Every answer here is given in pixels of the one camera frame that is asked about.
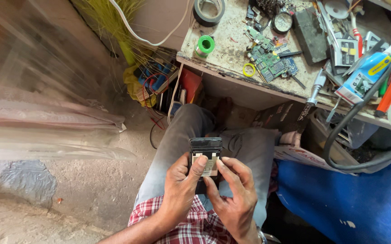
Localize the person's left hand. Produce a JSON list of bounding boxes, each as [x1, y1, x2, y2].
[[161, 152, 209, 225]]

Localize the black thick cable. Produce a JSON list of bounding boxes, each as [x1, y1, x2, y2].
[[323, 32, 391, 171]]

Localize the green solder wire spool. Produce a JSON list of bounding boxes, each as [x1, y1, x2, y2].
[[195, 35, 216, 58]]

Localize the person's red checked shirt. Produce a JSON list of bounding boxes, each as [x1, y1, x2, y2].
[[128, 195, 240, 244]]

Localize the clear plastic sheet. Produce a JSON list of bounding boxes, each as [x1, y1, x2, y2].
[[0, 0, 138, 161]]

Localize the heap of wires and boxes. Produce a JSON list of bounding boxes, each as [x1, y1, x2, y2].
[[123, 58, 203, 150]]

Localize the heap of green circuit boards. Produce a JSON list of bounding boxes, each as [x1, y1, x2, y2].
[[244, 25, 299, 83]]

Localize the black mobile phone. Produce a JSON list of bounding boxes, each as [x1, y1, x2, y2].
[[187, 137, 223, 195]]

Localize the person's grey trousers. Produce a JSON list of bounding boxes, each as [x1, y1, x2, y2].
[[134, 103, 279, 228]]

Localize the red white tool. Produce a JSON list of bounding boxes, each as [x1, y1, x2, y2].
[[350, 10, 364, 58]]

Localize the black cardboard box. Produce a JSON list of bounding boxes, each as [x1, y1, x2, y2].
[[251, 100, 317, 134]]

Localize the yellow green broom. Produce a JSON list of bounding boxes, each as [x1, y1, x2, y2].
[[71, 0, 169, 68]]

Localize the yellow rubber ring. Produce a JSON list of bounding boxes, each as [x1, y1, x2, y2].
[[242, 63, 256, 77]]

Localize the silver metal tool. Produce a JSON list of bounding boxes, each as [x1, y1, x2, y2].
[[305, 68, 328, 106]]

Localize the silver wristwatch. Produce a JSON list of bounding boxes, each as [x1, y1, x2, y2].
[[256, 226, 281, 244]]

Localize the blue glue tube package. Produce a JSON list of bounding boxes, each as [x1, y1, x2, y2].
[[334, 41, 391, 105]]

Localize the white cable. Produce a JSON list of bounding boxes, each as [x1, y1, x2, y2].
[[109, 0, 192, 47]]

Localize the dark grey block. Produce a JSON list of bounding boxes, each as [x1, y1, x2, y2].
[[292, 7, 329, 66]]

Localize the round magnifier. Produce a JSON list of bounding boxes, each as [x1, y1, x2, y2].
[[271, 12, 294, 34]]

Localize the person's right hand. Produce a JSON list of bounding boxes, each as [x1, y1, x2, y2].
[[203, 156, 258, 242]]

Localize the black tape roll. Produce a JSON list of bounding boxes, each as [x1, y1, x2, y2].
[[193, 0, 226, 28]]

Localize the phone battery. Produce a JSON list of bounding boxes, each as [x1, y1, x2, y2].
[[192, 151, 220, 177]]

